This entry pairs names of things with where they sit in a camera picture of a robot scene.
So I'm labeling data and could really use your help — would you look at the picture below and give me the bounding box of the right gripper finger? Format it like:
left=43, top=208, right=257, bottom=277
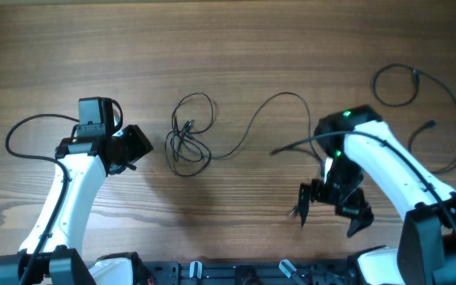
left=297, top=184, right=312, bottom=227
left=346, top=189, right=374, bottom=238

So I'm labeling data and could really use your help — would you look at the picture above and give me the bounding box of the thin black cable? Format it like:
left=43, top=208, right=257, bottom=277
left=164, top=91, right=326, bottom=177

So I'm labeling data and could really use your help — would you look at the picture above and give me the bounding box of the black USB cable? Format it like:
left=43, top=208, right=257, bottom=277
left=371, top=63, right=456, bottom=175

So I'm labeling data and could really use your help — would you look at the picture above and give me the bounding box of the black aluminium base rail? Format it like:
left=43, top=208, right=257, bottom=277
left=143, top=259, right=366, bottom=285

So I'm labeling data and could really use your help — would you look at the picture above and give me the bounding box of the right camera cable black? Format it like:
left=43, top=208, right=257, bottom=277
left=269, top=130, right=456, bottom=285

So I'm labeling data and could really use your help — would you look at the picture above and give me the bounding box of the camera cable black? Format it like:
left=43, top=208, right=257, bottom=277
left=4, top=113, right=81, bottom=285
left=269, top=130, right=456, bottom=285

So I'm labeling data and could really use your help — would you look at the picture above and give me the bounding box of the left camera cable black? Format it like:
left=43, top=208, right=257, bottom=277
left=4, top=113, right=81, bottom=285

